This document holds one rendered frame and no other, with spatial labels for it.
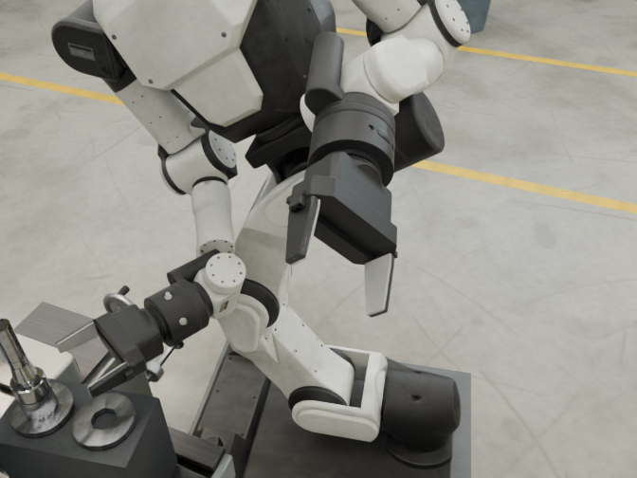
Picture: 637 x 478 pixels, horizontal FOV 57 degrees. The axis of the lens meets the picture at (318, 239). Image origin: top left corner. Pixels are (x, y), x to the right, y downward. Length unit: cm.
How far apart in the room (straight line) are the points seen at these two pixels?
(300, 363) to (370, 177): 82
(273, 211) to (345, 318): 159
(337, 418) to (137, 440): 58
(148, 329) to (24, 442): 23
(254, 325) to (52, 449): 44
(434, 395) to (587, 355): 133
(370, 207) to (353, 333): 196
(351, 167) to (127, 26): 47
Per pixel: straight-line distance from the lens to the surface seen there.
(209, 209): 107
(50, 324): 170
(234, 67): 87
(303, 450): 152
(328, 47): 66
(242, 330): 123
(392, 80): 64
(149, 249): 299
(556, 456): 232
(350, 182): 55
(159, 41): 90
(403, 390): 141
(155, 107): 109
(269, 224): 104
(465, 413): 183
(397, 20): 89
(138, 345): 93
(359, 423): 140
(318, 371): 139
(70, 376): 150
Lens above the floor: 188
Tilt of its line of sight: 40 degrees down
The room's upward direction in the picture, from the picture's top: straight up
